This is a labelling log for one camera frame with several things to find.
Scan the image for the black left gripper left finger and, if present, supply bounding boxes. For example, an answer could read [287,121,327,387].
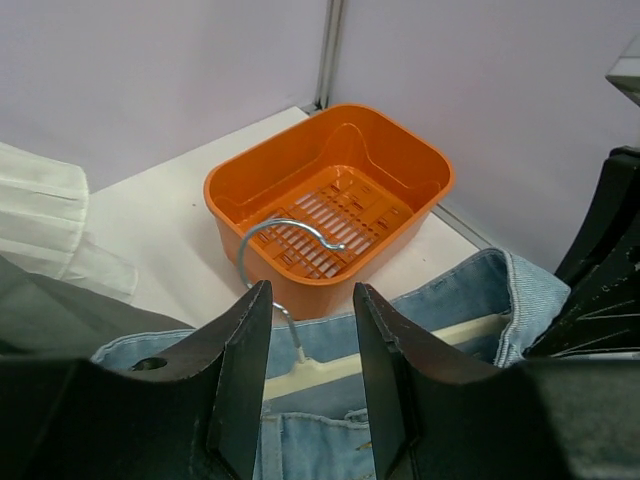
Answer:
[1,281,272,479]

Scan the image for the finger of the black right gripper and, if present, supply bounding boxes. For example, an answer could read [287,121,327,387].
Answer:
[525,147,639,359]

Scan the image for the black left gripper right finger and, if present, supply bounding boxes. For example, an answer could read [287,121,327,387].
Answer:
[353,283,639,479]

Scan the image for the cream plastic hanger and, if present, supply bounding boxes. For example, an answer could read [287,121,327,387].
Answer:
[236,218,507,401]

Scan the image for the blue denim skirt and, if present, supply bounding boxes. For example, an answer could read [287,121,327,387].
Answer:
[89,248,572,480]

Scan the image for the grey pleated skirt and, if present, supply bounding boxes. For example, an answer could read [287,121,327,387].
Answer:
[1,258,189,358]

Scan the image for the white pleated skirt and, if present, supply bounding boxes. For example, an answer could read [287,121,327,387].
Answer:
[1,144,138,303]

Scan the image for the orange plastic basket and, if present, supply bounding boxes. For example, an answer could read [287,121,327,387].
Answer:
[204,104,455,320]

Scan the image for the right frame post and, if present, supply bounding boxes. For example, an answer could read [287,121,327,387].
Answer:
[301,0,348,116]

